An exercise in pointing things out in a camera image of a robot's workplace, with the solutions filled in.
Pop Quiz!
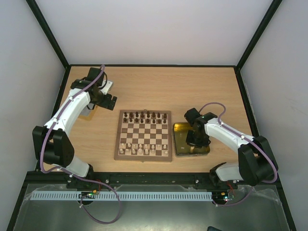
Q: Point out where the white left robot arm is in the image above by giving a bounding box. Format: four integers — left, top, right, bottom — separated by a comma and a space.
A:
32, 79, 117, 178

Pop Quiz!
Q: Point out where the wooden chess board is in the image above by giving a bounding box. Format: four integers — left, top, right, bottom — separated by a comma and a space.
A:
114, 110, 172, 162

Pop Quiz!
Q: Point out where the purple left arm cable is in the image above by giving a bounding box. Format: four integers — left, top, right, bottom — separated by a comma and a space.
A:
39, 64, 122, 223

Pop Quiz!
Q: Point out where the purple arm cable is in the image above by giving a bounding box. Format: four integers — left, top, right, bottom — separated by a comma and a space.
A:
198, 102, 279, 207
39, 64, 122, 223

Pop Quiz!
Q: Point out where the black enclosure frame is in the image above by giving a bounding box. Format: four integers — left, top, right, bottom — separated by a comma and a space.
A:
5, 0, 297, 231

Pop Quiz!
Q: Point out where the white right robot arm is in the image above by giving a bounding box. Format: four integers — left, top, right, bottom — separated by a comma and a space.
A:
184, 108, 278, 189

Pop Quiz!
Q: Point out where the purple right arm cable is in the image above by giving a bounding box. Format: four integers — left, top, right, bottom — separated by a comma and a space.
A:
198, 102, 279, 207

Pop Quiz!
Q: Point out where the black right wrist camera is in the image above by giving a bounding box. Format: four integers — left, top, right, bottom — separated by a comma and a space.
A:
184, 108, 201, 127

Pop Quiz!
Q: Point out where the gold interior green tin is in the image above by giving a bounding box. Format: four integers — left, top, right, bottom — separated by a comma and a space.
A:
173, 123, 210, 157

